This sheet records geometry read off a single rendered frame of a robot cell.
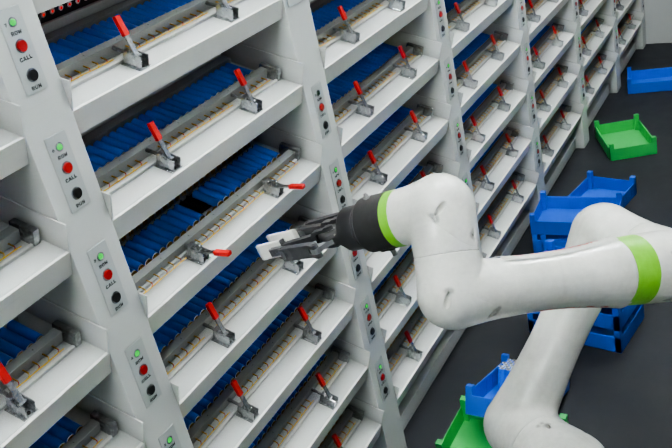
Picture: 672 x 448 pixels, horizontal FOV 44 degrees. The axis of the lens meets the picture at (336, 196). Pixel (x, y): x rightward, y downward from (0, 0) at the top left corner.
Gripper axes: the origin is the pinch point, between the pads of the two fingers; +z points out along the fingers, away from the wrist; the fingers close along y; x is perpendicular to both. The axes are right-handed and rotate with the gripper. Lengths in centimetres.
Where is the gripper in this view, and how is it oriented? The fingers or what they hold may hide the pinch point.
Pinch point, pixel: (278, 244)
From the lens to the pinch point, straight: 148.9
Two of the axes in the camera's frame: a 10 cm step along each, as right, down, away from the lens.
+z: -7.6, 1.9, 6.2
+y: 4.8, -4.7, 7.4
